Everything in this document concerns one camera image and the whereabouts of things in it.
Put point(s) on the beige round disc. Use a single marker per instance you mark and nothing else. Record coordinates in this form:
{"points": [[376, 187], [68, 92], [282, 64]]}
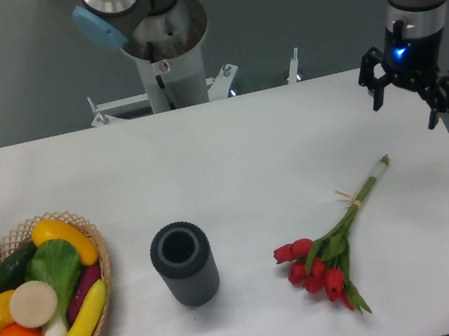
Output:
{"points": [[33, 304]]}

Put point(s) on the dark grey ribbed vase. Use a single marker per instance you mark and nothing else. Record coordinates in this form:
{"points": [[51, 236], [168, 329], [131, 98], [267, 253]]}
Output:
{"points": [[182, 256]]}

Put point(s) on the purple sweet potato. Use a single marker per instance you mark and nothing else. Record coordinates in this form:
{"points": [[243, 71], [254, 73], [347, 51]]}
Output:
{"points": [[89, 276]]}

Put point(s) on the green bok choy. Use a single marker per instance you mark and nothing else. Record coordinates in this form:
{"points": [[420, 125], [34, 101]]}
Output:
{"points": [[57, 263]]}

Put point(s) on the green cucumber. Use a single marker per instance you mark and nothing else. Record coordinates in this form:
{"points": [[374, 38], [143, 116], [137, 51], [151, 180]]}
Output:
{"points": [[13, 268]]}

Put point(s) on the yellow squash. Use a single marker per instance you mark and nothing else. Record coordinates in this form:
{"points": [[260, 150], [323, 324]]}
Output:
{"points": [[51, 229]]}

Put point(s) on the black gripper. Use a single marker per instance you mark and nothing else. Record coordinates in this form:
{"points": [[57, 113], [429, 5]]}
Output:
{"points": [[410, 63]]}

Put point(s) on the woven wicker basket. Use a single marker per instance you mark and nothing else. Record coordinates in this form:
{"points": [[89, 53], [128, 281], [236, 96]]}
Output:
{"points": [[22, 234]]}

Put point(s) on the red tulip bouquet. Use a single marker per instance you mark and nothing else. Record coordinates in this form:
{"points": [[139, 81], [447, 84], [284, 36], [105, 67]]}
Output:
{"points": [[323, 264]]}

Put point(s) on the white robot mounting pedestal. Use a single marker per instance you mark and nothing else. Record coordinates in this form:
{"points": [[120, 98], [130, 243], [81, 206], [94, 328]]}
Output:
{"points": [[167, 50]]}

